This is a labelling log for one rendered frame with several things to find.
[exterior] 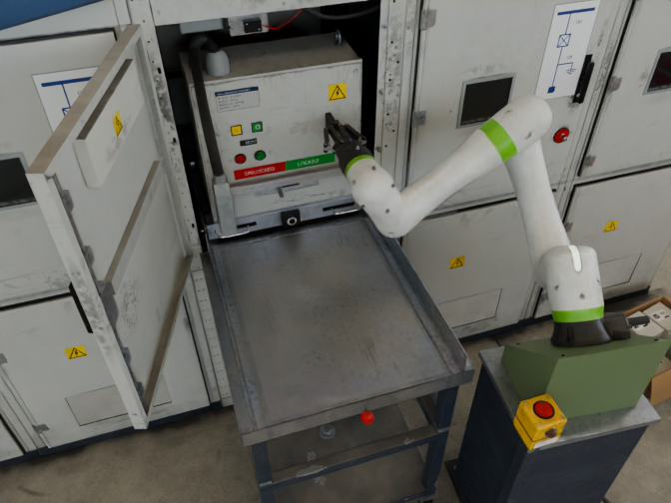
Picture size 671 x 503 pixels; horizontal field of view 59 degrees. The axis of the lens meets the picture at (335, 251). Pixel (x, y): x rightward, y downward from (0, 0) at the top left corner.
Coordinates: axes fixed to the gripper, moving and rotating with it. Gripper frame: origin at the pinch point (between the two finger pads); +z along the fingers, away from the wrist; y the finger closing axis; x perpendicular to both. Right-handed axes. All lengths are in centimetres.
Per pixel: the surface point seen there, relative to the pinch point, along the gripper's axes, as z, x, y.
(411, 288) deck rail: -37, -38, 13
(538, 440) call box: -92, -39, 22
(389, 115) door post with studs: -0.9, -0.4, 18.2
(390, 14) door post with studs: -0.9, 29.7, 16.8
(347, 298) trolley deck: -35, -38, -6
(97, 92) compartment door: -33, 35, -57
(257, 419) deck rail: -66, -38, -40
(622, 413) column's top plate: -88, -48, 52
